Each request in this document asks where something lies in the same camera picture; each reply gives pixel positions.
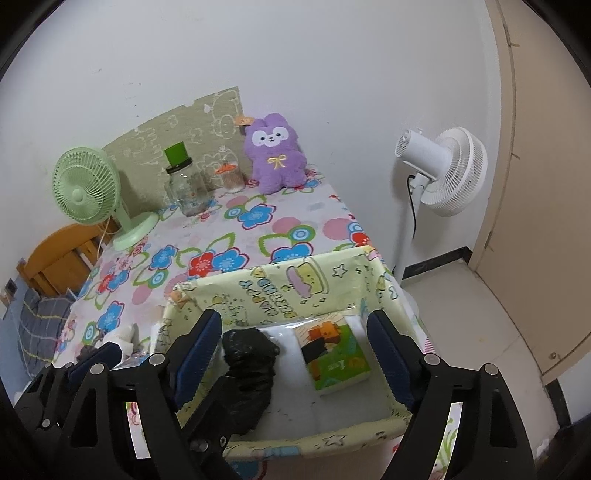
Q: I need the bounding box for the green cup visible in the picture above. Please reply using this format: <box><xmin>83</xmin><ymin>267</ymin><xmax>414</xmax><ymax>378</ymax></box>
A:
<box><xmin>164</xmin><ymin>142</ymin><xmax>189</xmax><ymax>167</ymax></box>

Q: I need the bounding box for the purple plush bunny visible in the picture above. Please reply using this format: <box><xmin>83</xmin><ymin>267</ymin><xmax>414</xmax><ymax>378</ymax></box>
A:
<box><xmin>243</xmin><ymin>113</ymin><xmax>308</xmax><ymax>195</ymax></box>

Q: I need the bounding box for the green patterned backboard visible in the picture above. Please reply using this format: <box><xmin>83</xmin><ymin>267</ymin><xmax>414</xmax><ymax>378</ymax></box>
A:
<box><xmin>103</xmin><ymin>87</ymin><xmax>252</xmax><ymax>216</ymax></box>

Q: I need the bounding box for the white towel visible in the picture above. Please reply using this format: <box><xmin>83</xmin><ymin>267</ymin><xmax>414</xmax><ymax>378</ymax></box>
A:
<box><xmin>102</xmin><ymin>323</ymin><xmax>150</xmax><ymax>361</ymax></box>

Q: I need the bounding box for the floral tablecloth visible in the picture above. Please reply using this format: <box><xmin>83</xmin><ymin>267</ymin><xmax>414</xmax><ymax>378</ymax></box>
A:
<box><xmin>50</xmin><ymin>168</ymin><xmax>463</xmax><ymax>480</ymax></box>

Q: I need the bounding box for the grey plaid pillow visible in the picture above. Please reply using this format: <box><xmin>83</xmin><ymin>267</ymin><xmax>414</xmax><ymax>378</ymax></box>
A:
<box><xmin>18</xmin><ymin>288</ymin><xmax>73</xmax><ymax>380</ymax></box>

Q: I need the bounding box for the cotton swab jar orange lid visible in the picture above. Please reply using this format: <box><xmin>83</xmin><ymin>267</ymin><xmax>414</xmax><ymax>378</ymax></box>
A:
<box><xmin>215</xmin><ymin>163</ymin><xmax>245</xmax><ymax>193</ymax></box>

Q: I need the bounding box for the black plastic bag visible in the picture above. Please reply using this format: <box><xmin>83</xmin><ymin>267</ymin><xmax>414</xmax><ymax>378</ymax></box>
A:
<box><xmin>221</xmin><ymin>328</ymin><xmax>280</xmax><ymax>436</ymax></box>

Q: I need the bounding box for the glass mason jar mug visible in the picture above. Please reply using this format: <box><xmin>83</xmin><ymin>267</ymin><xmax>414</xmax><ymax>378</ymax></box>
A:
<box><xmin>165</xmin><ymin>158</ymin><xmax>211</xmax><ymax>217</ymax></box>

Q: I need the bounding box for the wall power socket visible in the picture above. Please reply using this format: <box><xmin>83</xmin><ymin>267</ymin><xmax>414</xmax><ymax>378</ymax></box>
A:
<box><xmin>4</xmin><ymin>279</ymin><xmax>17</xmax><ymax>299</ymax></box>

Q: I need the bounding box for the yellow cartoon storage box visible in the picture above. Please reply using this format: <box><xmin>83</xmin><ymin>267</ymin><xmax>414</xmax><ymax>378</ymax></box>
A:
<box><xmin>151</xmin><ymin>246</ymin><xmax>427</xmax><ymax>461</ymax></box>

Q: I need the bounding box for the green desk fan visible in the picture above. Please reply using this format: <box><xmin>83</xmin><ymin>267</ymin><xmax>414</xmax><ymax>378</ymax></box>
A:
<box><xmin>51</xmin><ymin>147</ymin><xmax>158</xmax><ymax>251</ymax></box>

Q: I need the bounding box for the orange plush hang tag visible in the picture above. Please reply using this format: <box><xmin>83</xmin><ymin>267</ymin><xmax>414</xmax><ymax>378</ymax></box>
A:
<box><xmin>235</xmin><ymin>115</ymin><xmax>256</xmax><ymax>126</ymax></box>

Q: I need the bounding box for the beige door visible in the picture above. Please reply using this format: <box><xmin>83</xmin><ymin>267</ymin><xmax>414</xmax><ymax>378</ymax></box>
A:
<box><xmin>471</xmin><ymin>1</ymin><xmax>590</xmax><ymax>383</ymax></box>

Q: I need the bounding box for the white standing fan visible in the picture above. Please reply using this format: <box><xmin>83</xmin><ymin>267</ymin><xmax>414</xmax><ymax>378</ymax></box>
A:
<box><xmin>394</xmin><ymin>127</ymin><xmax>488</xmax><ymax>282</ymax></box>

